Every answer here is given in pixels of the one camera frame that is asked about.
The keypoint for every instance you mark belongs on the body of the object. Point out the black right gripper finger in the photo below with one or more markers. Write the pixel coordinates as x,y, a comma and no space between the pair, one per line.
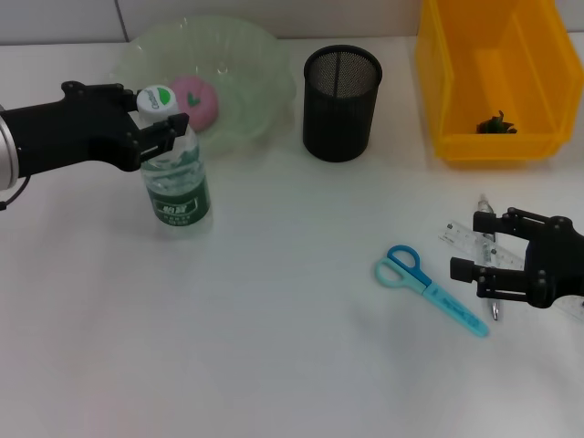
461,269
488,222

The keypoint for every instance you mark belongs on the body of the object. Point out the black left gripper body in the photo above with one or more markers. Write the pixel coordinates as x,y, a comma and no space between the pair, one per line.
77,128

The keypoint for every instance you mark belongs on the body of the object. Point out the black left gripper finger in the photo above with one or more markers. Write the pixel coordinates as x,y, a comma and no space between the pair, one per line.
166,134
128,98

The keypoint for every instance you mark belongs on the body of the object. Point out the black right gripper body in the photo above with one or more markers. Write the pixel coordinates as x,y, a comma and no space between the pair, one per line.
556,264

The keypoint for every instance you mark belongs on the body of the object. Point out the silver pen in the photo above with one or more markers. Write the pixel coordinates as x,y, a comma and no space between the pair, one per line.
489,246

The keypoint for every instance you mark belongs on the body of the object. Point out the clear plastic ruler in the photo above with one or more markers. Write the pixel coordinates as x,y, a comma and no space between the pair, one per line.
458,232

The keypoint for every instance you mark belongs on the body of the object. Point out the pink peach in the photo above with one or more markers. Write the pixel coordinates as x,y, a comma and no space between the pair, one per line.
201,107

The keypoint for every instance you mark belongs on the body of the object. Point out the blue scissors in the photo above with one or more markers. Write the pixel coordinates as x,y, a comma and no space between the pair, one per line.
403,270

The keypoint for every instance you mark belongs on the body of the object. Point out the clear green-label water bottle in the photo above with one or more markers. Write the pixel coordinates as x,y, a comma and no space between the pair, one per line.
178,191

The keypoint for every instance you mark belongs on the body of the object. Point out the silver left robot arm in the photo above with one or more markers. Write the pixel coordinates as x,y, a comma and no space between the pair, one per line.
7,155

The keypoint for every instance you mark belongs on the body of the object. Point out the translucent green fruit plate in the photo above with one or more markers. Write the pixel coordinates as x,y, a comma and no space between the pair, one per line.
246,68

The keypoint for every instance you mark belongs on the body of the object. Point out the black mesh pen holder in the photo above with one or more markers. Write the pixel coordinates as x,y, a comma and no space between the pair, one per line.
340,123

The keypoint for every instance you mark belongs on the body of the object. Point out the yellow plastic bin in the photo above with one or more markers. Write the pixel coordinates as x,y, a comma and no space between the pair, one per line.
502,59

